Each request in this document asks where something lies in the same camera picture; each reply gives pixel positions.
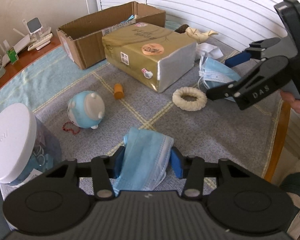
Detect green small box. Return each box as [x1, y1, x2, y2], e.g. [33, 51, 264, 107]
[6, 47, 19, 64]

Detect person's right hand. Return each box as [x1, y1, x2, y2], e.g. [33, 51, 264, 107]
[280, 90, 300, 114]

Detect cream knotted fabric toy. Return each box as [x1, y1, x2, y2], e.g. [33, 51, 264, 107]
[185, 27, 218, 44]

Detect dark brown scrunchie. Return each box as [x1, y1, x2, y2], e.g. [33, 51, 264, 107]
[175, 24, 189, 34]

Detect red bead bracelet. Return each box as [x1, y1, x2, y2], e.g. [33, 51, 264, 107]
[62, 121, 80, 135]

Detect white wifi router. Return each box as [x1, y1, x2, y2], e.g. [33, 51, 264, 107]
[2, 34, 31, 67]

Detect gold tissue pack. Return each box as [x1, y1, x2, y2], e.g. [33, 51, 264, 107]
[102, 22, 197, 93]

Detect cream braided ring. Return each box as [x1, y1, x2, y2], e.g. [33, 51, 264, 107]
[172, 87, 208, 112]

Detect blue face mask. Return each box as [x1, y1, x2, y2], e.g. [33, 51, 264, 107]
[113, 127, 174, 195]
[197, 56, 241, 89]

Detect blue round plush toy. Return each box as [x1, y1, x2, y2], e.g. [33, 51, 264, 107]
[67, 90, 106, 129]

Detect white lidded plastic jar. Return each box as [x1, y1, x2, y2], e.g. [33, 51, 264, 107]
[0, 103, 62, 187]

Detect brown cardboard box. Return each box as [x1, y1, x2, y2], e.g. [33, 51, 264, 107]
[57, 1, 166, 70]

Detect small orange cylinder toy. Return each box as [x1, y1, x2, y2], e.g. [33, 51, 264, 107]
[114, 83, 125, 100]

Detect white louvered doors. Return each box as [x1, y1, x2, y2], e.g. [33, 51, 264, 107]
[92, 0, 300, 63]

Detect white sock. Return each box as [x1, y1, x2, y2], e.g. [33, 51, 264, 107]
[195, 43, 223, 60]

